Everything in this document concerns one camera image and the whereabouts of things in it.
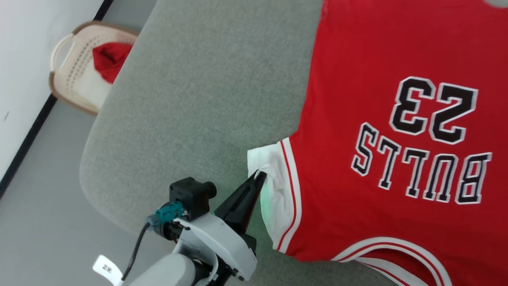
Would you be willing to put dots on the black baseboard strip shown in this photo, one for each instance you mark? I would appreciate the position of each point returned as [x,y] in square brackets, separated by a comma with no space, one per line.
[27,139]

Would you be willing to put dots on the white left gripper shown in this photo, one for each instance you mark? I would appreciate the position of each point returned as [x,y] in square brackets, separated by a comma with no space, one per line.
[222,242]

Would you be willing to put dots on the red white basketball jersey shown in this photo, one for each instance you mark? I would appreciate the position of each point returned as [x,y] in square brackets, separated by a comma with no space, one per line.
[357,79]

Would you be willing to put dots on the red garment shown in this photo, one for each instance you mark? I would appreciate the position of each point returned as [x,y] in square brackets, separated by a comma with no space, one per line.
[109,59]

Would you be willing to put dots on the beige laundry basket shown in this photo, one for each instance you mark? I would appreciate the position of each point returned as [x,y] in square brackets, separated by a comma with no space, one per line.
[79,79]

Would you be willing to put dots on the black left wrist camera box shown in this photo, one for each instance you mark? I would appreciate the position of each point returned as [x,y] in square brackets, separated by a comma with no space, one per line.
[190,196]

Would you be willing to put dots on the teal left camera connector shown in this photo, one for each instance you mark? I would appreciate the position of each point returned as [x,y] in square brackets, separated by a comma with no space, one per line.
[168,212]

